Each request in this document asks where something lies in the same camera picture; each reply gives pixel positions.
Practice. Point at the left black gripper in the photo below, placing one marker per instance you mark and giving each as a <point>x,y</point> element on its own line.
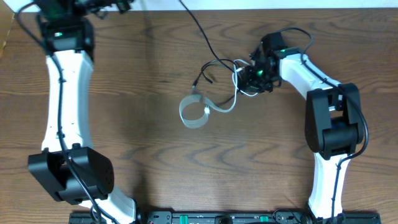
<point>121,5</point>

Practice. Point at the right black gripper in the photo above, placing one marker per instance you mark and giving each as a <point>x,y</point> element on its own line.
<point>251,83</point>

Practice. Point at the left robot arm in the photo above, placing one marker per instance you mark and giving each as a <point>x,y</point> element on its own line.
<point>68,167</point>

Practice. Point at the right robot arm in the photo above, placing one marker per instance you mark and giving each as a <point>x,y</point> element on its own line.
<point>334,122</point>

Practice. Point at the wooden panel at left edge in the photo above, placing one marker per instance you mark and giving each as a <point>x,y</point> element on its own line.
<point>6,20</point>

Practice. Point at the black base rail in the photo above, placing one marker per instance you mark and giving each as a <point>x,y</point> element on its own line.
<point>279,216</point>

